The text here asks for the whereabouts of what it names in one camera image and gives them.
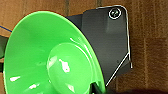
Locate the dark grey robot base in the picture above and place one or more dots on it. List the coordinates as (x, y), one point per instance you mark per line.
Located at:
(110, 40)

